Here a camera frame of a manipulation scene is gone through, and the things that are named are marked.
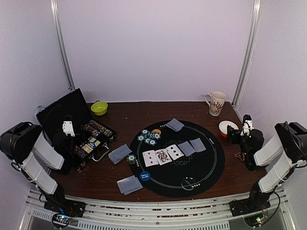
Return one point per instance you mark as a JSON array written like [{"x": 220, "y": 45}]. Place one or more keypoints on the queen of hearts card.
[{"x": 162, "y": 156}]

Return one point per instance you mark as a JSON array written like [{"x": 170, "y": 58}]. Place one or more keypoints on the dealt cards back pile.
[{"x": 175, "y": 125}]

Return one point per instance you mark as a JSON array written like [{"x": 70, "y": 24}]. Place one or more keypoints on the texas holdem card deck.
[{"x": 90, "y": 145}]

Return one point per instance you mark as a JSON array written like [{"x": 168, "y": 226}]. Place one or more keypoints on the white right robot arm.
[{"x": 285, "y": 152}]

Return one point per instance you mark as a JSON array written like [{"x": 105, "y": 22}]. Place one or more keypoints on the blue small blind button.
[{"x": 145, "y": 176}]

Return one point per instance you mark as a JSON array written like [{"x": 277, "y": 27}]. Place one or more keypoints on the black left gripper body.
[{"x": 71, "y": 150}]

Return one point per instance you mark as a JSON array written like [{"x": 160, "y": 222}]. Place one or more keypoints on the white patterned mug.
[{"x": 215, "y": 101}]

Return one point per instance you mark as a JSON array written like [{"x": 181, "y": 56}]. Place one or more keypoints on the aluminium frame post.
[
  {"x": 62, "y": 49},
  {"x": 251, "y": 44}
]

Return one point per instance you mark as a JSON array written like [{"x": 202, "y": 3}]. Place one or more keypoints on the front row poker chips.
[{"x": 80, "y": 152}]

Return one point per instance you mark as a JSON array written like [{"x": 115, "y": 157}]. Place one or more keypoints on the back row poker chips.
[{"x": 98, "y": 130}]

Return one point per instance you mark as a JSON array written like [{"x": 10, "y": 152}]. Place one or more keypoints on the three of diamonds card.
[{"x": 150, "y": 158}]

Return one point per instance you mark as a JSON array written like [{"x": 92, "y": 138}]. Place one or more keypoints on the green bowl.
[{"x": 99, "y": 108}]

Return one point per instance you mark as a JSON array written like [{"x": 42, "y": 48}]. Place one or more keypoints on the row poker chips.
[
  {"x": 80, "y": 152},
  {"x": 98, "y": 130}
]

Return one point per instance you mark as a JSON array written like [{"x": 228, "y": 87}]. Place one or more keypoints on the dealt cards front pile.
[{"x": 129, "y": 185}]

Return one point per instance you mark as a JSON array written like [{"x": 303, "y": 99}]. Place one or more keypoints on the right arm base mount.
[{"x": 255, "y": 212}]

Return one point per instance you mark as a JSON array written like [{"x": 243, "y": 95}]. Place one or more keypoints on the black poker chip case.
[{"x": 66, "y": 115}]

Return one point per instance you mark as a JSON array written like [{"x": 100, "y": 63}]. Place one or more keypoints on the clear dealer button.
[{"x": 188, "y": 183}]

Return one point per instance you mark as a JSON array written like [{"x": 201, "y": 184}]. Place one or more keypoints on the red black triangular holder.
[{"x": 240, "y": 156}]

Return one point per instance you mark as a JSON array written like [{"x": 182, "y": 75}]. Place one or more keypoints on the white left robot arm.
[{"x": 25, "y": 145}]

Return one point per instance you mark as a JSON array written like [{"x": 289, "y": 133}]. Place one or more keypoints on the orange white bowl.
[{"x": 223, "y": 127}]

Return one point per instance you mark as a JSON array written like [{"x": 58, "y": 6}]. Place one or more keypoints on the face-down board card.
[
  {"x": 198, "y": 145},
  {"x": 186, "y": 148}
]

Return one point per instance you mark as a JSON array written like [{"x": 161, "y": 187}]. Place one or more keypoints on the three of spades card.
[{"x": 174, "y": 152}]

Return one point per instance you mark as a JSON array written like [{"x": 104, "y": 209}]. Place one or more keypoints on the right aluminium frame post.
[{"x": 251, "y": 44}]

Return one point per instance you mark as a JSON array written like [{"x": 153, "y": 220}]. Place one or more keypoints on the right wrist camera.
[{"x": 255, "y": 140}]

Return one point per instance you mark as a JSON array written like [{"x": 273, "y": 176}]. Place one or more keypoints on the blue green poker chips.
[{"x": 148, "y": 137}]

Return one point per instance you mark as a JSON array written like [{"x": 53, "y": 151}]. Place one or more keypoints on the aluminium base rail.
[{"x": 200, "y": 214}]

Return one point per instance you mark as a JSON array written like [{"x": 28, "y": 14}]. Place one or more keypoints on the dealt cards pile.
[
  {"x": 175, "y": 125},
  {"x": 129, "y": 185}
]

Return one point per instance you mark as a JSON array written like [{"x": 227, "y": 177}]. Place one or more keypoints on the left aluminium frame post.
[{"x": 62, "y": 49}]

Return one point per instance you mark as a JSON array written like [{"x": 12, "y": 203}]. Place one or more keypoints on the stack of poker chips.
[{"x": 131, "y": 159}]

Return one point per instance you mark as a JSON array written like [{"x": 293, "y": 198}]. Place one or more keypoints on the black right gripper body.
[{"x": 232, "y": 132}]

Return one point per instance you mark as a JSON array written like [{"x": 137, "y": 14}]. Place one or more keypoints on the grey cloth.
[{"x": 120, "y": 153}]

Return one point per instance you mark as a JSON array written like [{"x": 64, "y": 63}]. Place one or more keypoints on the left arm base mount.
[{"x": 64, "y": 215}]

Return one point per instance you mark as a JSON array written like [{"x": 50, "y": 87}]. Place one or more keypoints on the orange big blind button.
[{"x": 157, "y": 131}]

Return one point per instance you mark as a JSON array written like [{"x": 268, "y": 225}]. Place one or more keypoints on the round black poker mat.
[{"x": 204, "y": 167}]

